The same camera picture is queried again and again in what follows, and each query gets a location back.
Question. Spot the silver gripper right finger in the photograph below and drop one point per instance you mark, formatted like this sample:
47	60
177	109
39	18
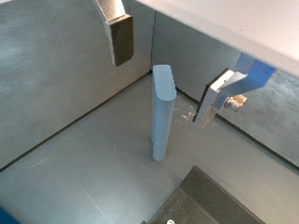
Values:
224	92

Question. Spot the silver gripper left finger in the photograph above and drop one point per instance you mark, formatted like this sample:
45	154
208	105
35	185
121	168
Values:
119	28

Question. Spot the blue shape-hole board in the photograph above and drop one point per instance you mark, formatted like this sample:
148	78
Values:
7	218

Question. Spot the black curved holder stand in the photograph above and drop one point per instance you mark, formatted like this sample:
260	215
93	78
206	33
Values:
202	202

